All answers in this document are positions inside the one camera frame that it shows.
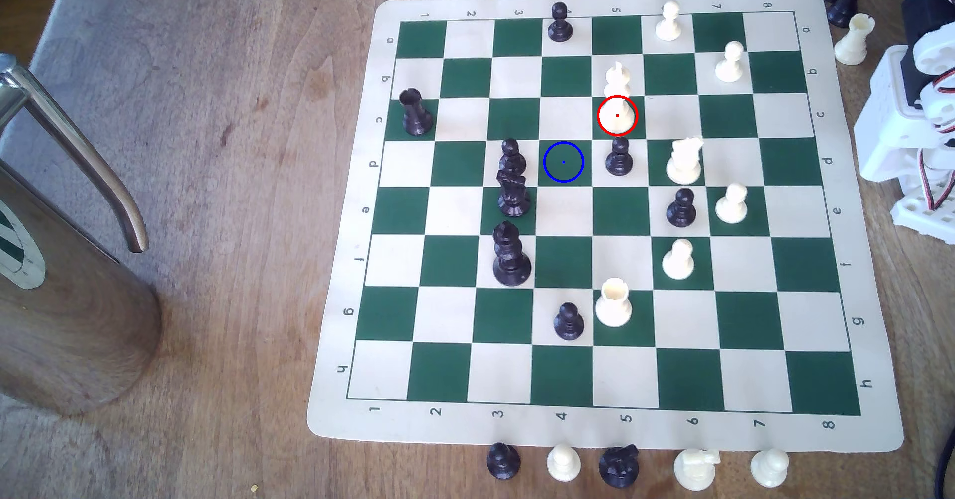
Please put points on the white chess bishop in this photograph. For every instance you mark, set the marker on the white chess bishop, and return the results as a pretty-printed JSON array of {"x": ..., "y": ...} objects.
[{"x": 617, "y": 107}]

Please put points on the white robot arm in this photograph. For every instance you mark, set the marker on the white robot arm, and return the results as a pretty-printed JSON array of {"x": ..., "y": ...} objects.
[{"x": 891, "y": 126}]

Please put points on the black chess king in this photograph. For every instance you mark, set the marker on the black chess king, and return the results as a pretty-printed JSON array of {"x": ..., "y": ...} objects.
[{"x": 511, "y": 262}]

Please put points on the black chess knight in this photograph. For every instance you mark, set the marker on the black chess knight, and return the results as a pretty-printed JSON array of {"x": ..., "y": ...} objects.
[
  {"x": 513, "y": 197},
  {"x": 619, "y": 468}
]

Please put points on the green and white chess mat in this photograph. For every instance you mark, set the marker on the green and white chess mat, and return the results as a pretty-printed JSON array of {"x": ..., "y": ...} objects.
[{"x": 448, "y": 312}]

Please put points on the black chess rook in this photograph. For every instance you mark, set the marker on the black chess rook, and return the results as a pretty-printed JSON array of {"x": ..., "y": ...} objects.
[{"x": 415, "y": 117}]

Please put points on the white chess rook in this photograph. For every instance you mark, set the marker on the white chess rook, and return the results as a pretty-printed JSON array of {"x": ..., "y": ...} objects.
[
  {"x": 613, "y": 306},
  {"x": 853, "y": 42}
]

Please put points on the white chess pawn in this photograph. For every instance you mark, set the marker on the white chess pawn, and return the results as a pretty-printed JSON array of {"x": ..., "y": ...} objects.
[
  {"x": 678, "y": 262},
  {"x": 769, "y": 469},
  {"x": 563, "y": 465},
  {"x": 732, "y": 208},
  {"x": 730, "y": 68},
  {"x": 668, "y": 27}
]

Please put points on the white chess knight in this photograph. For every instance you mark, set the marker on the white chess knight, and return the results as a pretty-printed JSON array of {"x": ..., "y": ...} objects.
[
  {"x": 695, "y": 470},
  {"x": 685, "y": 165}
]

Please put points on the black chess bishop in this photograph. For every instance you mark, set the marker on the black chess bishop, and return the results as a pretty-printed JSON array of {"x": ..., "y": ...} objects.
[{"x": 847, "y": 5}]

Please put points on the black pawn column 3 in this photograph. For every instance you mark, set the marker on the black pawn column 3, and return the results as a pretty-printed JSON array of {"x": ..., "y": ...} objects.
[{"x": 512, "y": 157}]

